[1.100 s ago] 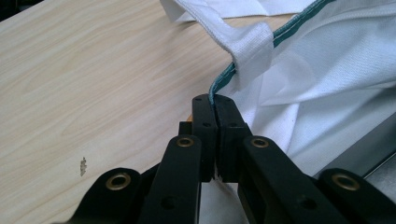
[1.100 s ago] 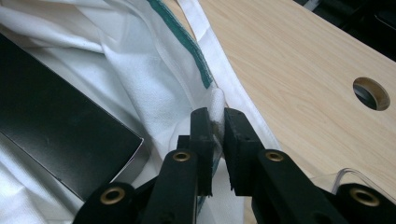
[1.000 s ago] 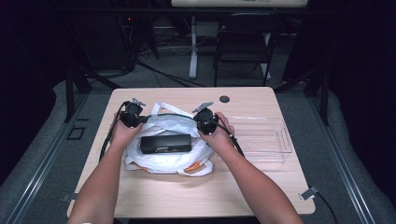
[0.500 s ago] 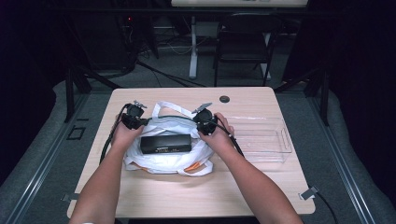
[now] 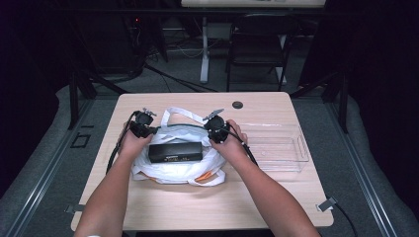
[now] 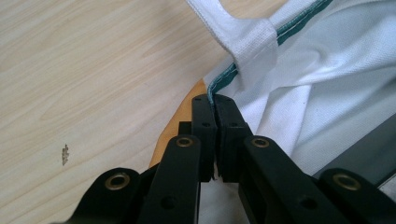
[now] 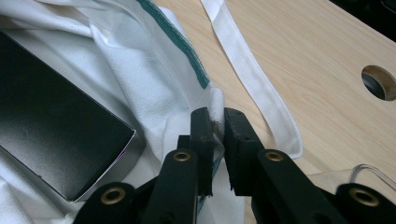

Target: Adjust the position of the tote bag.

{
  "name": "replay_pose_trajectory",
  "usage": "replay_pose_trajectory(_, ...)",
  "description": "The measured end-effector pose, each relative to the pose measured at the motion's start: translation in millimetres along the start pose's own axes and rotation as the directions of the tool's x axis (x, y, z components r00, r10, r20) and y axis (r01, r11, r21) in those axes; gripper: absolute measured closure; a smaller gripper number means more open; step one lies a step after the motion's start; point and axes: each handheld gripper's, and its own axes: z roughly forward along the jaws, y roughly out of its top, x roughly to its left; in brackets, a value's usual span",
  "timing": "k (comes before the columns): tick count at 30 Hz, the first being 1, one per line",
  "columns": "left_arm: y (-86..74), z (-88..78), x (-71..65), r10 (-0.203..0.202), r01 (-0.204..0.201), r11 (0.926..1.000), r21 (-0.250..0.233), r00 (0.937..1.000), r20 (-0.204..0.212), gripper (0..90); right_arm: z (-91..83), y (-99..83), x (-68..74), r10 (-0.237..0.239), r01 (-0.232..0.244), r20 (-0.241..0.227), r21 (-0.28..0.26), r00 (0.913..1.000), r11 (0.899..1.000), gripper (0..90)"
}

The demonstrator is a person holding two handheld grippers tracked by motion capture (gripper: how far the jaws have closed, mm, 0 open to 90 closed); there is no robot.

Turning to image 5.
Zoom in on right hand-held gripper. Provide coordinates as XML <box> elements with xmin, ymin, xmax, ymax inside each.
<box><xmin>202</xmin><ymin>108</ymin><xmax>231</xmax><ymax>144</ymax></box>

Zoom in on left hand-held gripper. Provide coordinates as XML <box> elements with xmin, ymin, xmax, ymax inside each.
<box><xmin>128</xmin><ymin>108</ymin><xmax>158</xmax><ymax>139</ymax></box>

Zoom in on black rectangular box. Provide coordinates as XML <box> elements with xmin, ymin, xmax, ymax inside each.
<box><xmin>147</xmin><ymin>141</ymin><xmax>204</xmax><ymax>164</ymax></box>

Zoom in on white tote bag colour patches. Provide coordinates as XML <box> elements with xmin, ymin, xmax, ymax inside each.
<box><xmin>130</xmin><ymin>106</ymin><xmax>229</xmax><ymax>188</ymax></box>

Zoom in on clear plastic container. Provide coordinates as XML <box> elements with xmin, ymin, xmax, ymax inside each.
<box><xmin>241</xmin><ymin>122</ymin><xmax>310</xmax><ymax>174</ymax></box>

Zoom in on person's left hand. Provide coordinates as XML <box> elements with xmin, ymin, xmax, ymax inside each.
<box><xmin>118</xmin><ymin>126</ymin><xmax>154</xmax><ymax>162</ymax></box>

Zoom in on person's right hand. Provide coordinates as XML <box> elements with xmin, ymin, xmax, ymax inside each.
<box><xmin>210</xmin><ymin>118</ymin><xmax>251</xmax><ymax>166</ymax></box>

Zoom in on black metal stand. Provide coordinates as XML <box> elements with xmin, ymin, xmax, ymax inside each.
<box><xmin>66</xmin><ymin>67</ymin><xmax>130</xmax><ymax>131</ymax></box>
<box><xmin>290</xmin><ymin>69</ymin><xmax>350</xmax><ymax>134</ymax></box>

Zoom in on white desk leg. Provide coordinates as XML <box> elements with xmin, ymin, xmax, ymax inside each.
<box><xmin>199</xmin><ymin>16</ymin><xmax>211</xmax><ymax>84</ymax></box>

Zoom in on black folding chair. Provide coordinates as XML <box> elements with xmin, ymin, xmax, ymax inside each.
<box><xmin>225</xmin><ymin>14</ymin><xmax>300</xmax><ymax>93</ymax></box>

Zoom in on dark computer tower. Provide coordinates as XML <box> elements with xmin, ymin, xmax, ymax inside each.
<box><xmin>77</xmin><ymin>13</ymin><xmax>147</xmax><ymax>76</ymax></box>

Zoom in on grey tape piece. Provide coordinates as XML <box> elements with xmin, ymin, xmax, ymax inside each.
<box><xmin>64</xmin><ymin>203</ymin><xmax>86</xmax><ymax>215</ymax></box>
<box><xmin>315</xmin><ymin>196</ymin><xmax>338</xmax><ymax>212</ymax></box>

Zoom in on white desk top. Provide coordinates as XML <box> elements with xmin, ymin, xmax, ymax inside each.
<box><xmin>180</xmin><ymin>0</ymin><xmax>327</xmax><ymax>9</ymax></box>

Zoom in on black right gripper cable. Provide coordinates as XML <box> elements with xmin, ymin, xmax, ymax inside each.
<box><xmin>226</xmin><ymin>122</ymin><xmax>260</xmax><ymax>167</ymax></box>

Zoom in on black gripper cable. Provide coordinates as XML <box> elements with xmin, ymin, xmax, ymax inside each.
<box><xmin>105</xmin><ymin>111</ymin><xmax>138</xmax><ymax>176</ymax></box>
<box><xmin>226</xmin><ymin>122</ymin><xmax>260</xmax><ymax>167</ymax></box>

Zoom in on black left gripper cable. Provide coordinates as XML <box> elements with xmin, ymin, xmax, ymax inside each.
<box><xmin>105</xmin><ymin>111</ymin><xmax>138</xmax><ymax>176</ymax></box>

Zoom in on black floor cable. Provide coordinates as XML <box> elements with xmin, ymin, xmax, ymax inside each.
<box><xmin>142</xmin><ymin>63</ymin><xmax>219</xmax><ymax>94</ymax></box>

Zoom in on aluminium floor rail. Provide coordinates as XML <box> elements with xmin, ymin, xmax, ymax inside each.
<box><xmin>0</xmin><ymin>98</ymin><xmax>97</xmax><ymax>237</ymax></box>
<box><xmin>324</xmin><ymin>98</ymin><xmax>398</xmax><ymax>237</ymax></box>

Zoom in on black table edge cable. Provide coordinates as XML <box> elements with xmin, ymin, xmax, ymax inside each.
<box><xmin>334</xmin><ymin>201</ymin><xmax>359</xmax><ymax>237</ymax></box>

